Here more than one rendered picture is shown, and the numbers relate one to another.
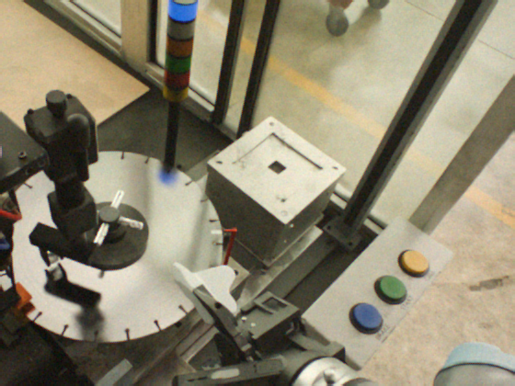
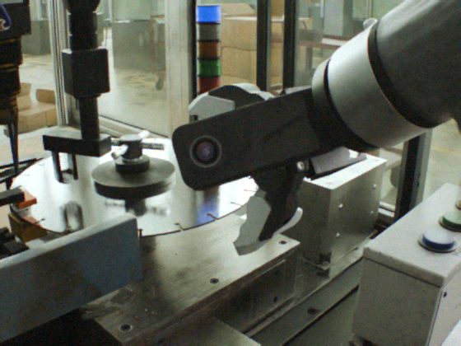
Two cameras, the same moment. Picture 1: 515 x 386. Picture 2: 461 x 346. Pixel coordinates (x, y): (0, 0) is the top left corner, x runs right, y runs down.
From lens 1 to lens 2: 46 cm
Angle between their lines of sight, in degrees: 33
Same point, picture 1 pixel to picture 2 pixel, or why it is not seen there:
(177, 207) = not seen: hidden behind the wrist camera
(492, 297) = not seen: outside the picture
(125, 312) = (140, 218)
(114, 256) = (133, 181)
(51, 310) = (56, 217)
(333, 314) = (400, 242)
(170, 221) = not seen: hidden behind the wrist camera
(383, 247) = (439, 199)
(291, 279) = (353, 278)
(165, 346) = (196, 298)
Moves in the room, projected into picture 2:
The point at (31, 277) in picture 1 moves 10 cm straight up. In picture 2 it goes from (42, 199) to (31, 119)
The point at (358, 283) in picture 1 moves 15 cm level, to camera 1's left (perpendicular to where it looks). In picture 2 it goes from (421, 222) to (311, 217)
